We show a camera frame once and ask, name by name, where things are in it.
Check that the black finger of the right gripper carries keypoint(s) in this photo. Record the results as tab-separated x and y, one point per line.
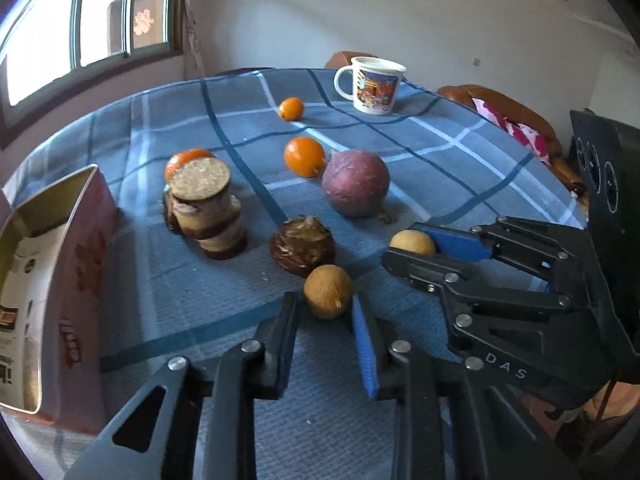
446	275

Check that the round cakes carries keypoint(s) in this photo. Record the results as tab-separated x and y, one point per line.
198	203

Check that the brown leather sofa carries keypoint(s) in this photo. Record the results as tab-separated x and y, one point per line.
520	114

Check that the white printed mug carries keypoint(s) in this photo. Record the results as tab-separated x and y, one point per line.
375	82

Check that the small far orange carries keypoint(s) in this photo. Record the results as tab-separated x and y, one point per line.
291	109

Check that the medium orange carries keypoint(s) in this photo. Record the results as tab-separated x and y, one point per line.
305	157

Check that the left gripper own black left finger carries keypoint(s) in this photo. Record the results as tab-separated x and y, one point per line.
154	435

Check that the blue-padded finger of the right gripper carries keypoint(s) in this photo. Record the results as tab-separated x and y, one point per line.
455	244

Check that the dark round stool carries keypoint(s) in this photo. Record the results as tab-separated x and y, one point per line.
242	70

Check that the dark brown mangosteen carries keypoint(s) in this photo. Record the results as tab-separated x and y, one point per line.
302	244

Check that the window with dark frame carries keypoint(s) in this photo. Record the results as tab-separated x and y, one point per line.
52	50

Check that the large orange mandarin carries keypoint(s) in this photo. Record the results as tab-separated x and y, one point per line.
178	160

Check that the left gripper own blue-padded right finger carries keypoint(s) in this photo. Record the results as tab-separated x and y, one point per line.
451	420

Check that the red gold tin box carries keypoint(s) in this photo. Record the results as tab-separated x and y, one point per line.
53	258

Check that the pink white cloth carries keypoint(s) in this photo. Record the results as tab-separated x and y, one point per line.
528	137

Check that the tan longan fruit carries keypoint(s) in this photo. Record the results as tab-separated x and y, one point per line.
328	291
413	241

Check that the purple passion fruit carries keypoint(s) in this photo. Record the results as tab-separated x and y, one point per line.
355	183

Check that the blue plaid tablecloth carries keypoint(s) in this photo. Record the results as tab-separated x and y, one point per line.
163	297

